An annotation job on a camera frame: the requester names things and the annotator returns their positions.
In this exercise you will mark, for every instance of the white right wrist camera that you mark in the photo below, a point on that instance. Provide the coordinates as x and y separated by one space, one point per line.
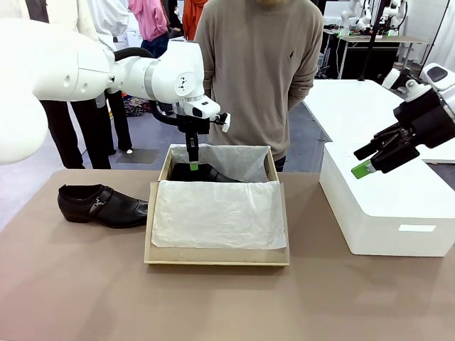
391 78

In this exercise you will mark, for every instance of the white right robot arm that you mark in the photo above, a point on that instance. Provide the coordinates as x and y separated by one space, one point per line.
448 87

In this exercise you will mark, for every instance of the person in beige sweater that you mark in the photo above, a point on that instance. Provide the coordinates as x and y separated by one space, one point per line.
256 71

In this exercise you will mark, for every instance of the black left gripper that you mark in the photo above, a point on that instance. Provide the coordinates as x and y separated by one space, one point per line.
193 124

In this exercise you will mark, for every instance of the black stand pole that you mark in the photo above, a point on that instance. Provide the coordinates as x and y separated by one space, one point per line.
371 35

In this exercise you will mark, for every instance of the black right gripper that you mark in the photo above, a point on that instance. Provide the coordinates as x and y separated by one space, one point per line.
426 117

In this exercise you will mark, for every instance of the person in orange top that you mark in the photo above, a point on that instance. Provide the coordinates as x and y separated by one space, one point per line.
193 17

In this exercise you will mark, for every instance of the background workbench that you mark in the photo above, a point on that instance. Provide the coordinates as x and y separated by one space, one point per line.
387 39

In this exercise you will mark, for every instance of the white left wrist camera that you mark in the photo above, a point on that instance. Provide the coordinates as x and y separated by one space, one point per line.
224 122

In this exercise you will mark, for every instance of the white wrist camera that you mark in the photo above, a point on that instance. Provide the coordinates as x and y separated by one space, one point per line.
224 122
391 78

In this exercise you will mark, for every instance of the beige cardboard shoe box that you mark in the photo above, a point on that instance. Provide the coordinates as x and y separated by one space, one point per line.
213 256

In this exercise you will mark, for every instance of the white storage crate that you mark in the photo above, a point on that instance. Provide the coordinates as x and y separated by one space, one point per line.
391 202

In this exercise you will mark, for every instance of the grey floor plate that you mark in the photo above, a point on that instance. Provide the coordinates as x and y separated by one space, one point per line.
142 156

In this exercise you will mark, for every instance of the white background box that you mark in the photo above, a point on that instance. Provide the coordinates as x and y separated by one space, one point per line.
132 37

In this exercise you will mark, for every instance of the black leather buckle shoe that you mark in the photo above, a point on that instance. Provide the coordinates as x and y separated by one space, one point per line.
209 174
106 209

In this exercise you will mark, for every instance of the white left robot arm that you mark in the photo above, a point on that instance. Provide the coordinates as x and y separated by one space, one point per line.
53 71

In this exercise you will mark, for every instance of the person in white top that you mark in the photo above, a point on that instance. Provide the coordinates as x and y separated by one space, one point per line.
119 117

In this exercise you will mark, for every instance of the white tissue paper sheet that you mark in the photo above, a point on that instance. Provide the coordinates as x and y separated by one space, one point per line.
213 213

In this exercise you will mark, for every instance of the person in cream coat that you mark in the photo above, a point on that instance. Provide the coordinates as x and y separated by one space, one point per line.
60 135

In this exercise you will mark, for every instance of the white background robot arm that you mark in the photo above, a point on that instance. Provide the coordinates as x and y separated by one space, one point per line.
394 10
346 14

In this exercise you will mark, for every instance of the person's left forearm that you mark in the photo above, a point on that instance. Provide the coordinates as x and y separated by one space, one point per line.
302 89

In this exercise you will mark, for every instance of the colourful clothes pile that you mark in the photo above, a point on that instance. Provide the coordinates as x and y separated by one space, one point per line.
135 106

